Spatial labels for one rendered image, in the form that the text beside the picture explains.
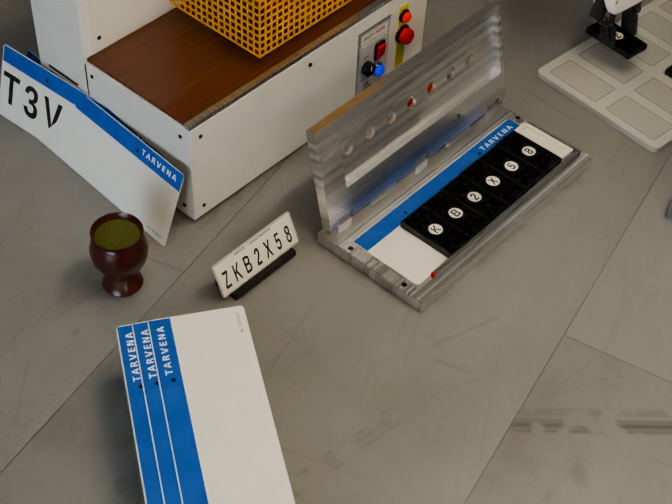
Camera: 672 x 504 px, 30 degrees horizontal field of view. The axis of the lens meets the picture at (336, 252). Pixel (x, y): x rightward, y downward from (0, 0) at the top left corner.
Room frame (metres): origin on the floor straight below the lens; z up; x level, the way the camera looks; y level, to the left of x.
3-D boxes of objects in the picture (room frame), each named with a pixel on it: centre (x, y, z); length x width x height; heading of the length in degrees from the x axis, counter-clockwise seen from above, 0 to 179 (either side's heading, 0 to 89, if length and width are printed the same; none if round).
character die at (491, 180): (1.45, -0.24, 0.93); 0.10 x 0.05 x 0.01; 50
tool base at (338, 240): (1.43, -0.19, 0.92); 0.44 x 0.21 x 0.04; 140
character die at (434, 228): (1.34, -0.15, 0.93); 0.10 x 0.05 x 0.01; 50
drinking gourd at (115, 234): (1.22, 0.31, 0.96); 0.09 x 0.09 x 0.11
